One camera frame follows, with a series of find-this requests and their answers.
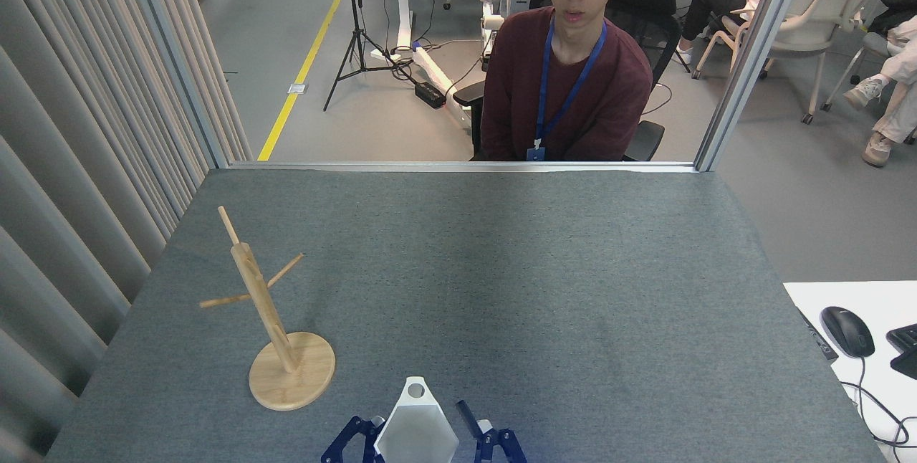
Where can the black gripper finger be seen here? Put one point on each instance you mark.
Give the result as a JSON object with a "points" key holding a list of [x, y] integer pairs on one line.
{"points": [[494, 445], [352, 438]]}

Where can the white faceted cup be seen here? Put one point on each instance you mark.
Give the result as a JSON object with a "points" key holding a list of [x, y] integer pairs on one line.
{"points": [[417, 431]]}

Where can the wooden cup storage rack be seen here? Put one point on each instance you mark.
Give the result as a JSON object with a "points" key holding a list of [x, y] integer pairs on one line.
{"points": [[266, 305]]}

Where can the blue badge holder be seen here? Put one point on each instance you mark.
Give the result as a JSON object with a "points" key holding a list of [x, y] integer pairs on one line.
{"points": [[536, 154]]}

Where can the black flat bar device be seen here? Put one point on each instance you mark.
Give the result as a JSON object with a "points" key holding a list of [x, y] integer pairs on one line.
{"points": [[818, 337]]}

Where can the black power strip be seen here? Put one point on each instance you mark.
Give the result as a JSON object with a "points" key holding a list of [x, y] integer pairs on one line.
{"points": [[430, 94]]}

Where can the silver floor socket plate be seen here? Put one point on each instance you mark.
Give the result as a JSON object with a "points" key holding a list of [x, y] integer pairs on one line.
{"points": [[297, 89]]}

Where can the person seated across table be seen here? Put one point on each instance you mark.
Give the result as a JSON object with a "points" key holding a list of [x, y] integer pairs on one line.
{"points": [[566, 90]]}

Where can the black computer mouse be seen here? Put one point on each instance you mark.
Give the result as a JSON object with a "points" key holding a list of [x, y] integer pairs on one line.
{"points": [[847, 332]]}

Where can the beige pleated curtain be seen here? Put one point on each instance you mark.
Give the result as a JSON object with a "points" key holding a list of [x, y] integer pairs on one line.
{"points": [[79, 162]]}

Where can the black tripod stand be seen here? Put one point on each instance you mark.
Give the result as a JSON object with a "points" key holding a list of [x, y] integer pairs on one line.
{"points": [[356, 33]]}

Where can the black keyboard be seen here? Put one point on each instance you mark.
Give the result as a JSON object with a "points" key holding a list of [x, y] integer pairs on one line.
{"points": [[904, 352]]}

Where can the white stand on wheels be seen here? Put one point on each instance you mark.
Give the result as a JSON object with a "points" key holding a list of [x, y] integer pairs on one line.
{"points": [[405, 11]]}

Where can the person seated in black trousers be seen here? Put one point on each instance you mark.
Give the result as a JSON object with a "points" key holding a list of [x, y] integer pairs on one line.
{"points": [[716, 1]]}

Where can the person seated in pale trousers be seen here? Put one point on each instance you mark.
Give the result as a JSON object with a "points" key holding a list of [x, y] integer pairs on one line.
{"points": [[895, 90]]}

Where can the white mesh chair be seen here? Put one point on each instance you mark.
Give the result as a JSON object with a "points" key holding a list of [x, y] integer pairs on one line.
{"points": [[824, 8]]}

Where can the silver table rail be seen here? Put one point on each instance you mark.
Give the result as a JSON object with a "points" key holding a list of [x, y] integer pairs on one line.
{"points": [[458, 166]]}

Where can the silver frame post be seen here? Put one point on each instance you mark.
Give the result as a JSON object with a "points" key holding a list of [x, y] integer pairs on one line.
{"points": [[175, 54], [752, 54]]}

